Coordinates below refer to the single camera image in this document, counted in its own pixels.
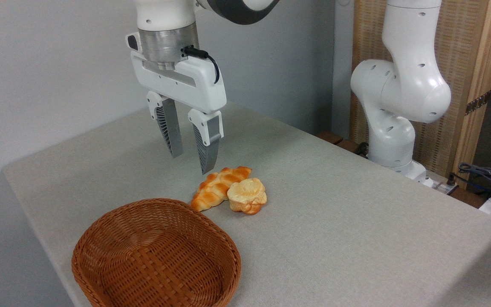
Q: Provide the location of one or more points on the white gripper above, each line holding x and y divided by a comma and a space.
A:
186, 83

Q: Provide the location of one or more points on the round pale bread roll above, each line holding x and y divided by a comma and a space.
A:
247, 194

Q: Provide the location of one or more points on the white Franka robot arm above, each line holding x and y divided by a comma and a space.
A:
399, 85

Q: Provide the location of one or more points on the braided golden bread loaf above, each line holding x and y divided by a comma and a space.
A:
213, 194

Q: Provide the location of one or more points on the brown wicker basket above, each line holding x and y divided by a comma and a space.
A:
151, 256

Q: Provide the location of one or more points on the grey tablecloth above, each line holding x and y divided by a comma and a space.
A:
335, 221

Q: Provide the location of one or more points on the wooden framed woven screen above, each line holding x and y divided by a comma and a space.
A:
458, 51

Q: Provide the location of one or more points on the dark metal screen hinge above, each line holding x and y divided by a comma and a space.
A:
478, 102

